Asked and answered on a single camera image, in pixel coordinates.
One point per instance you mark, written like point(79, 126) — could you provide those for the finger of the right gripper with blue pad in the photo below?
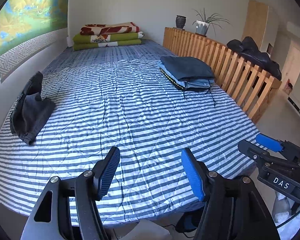
point(270, 143)

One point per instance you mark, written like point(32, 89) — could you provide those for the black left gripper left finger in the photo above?
point(104, 171)

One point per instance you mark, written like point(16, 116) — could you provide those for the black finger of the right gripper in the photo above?
point(253, 151)

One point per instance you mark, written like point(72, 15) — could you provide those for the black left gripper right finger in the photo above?
point(196, 172)

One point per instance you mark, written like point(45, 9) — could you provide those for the dark navy trousers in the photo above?
point(187, 68)

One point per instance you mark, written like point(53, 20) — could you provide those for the white gloved right hand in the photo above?
point(281, 208)

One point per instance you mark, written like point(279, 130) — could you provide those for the wooden slatted railing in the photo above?
point(250, 86)

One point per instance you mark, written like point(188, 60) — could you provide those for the blue white striped bedspread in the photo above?
point(118, 96)

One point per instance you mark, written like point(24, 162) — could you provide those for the folded light blue jeans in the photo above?
point(200, 84)

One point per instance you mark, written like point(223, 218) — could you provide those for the dark grey crumpled garment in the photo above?
point(31, 111)

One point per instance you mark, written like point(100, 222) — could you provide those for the black garment with yellow trim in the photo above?
point(172, 81)

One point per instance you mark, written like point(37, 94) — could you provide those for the black jacket on railing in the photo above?
point(250, 52)

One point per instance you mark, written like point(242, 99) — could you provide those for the wooden door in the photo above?
point(256, 21)

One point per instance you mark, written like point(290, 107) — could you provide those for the potted plant white pot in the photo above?
point(204, 22)

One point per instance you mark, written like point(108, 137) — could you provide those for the folded green red blankets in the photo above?
point(107, 35)

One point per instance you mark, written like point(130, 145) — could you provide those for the dark ceramic vase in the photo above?
point(180, 21)

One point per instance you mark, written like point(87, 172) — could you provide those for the landscape wall tapestry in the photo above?
point(27, 27)

